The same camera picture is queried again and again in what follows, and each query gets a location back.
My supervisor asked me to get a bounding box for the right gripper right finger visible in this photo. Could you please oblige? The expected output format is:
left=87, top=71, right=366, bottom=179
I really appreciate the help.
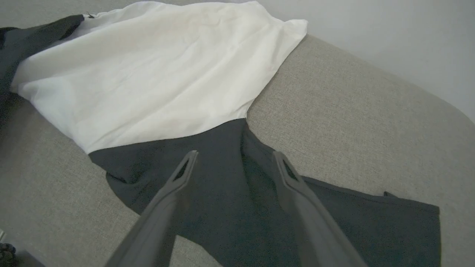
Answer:
left=273, top=151, right=366, bottom=267

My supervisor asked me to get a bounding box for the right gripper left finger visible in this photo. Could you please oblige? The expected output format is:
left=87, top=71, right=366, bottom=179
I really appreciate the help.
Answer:
left=106, top=150, right=199, bottom=267

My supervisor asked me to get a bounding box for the black and white shirt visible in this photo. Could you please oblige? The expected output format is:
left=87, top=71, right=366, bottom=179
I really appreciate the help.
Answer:
left=0, top=0, right=442, bottom=267

